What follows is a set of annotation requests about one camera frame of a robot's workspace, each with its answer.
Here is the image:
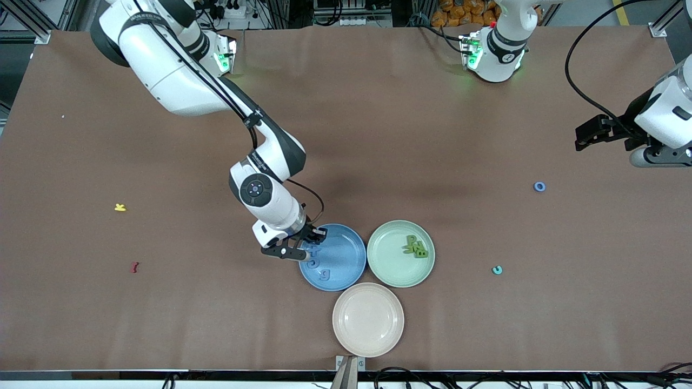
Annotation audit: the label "blue plate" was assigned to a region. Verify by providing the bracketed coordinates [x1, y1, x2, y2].
[298, 224, 368, 292]

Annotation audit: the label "green plate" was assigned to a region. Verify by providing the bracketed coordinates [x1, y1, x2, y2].
[367, 220, 436, 289]

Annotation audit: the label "pink beige plate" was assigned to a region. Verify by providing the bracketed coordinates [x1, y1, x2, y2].
[332, 282, 405, 358]

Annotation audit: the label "brown table cover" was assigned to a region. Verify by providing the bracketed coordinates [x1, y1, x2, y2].
[0, 24, 692, 373]

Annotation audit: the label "orange snack bag pile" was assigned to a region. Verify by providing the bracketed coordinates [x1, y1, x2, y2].
[431, 0, 501, 28]

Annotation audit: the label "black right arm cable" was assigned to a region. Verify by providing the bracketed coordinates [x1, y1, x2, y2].
[122, 0, 325, 225]

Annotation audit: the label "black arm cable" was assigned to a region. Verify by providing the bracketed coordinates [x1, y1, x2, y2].
[122, 0, 325, 225]
[565, 0, 657, 136]

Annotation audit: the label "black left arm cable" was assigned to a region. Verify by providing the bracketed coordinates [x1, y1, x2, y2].
[565, 0, 657, 136]

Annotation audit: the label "metal clamp bracket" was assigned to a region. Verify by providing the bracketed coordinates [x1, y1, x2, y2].
[335, 355, 366, 389]

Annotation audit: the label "black cable bundle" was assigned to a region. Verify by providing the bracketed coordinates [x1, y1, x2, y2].
[373, 366, 520, 389]

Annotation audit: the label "aluminium frame post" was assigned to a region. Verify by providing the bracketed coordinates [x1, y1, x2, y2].
[0, 0, 60, 45]

